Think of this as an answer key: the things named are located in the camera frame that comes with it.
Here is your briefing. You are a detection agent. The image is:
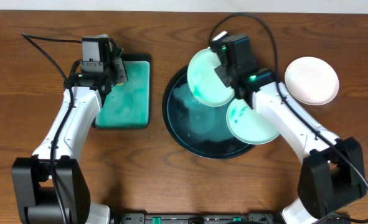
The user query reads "mint green plate top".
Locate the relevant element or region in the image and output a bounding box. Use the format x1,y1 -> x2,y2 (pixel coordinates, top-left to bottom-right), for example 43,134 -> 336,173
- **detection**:
187,48 -> 234,107

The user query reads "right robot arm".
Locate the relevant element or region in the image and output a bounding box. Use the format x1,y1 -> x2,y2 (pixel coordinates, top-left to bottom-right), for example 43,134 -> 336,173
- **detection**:
215,65 -> 367,223

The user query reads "mint green plate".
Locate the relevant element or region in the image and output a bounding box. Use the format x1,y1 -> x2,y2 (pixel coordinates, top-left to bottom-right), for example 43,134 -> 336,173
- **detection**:
187,48 -> 234,107
226,99 -> 280,145

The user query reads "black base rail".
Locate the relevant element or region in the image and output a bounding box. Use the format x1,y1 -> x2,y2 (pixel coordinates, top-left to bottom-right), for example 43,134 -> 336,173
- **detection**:
115,213 -> 284,224

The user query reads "white plate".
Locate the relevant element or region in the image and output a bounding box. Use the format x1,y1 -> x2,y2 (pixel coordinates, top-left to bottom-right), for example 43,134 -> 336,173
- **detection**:
285,57 -> 339,105

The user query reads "black rectangular sponge tray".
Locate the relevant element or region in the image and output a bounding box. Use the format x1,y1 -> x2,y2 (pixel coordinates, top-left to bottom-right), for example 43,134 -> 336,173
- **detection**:
93,54 -> 152,129

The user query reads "round black serving tray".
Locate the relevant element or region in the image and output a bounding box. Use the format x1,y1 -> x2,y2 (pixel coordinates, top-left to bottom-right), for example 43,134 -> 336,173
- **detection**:
162,66 -> 254,159

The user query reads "right black cable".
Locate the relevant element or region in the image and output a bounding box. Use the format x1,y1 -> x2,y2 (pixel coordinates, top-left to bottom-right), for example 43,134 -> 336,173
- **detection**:
207,12 -> 368,224

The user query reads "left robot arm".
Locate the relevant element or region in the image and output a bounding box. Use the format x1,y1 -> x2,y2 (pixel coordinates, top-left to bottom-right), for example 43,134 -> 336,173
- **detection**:
12,57 -> 128,223

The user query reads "green scouring sponge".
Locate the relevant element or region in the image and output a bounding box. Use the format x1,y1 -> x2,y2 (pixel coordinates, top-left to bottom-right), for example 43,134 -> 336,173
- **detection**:
113,47 -> 128,85

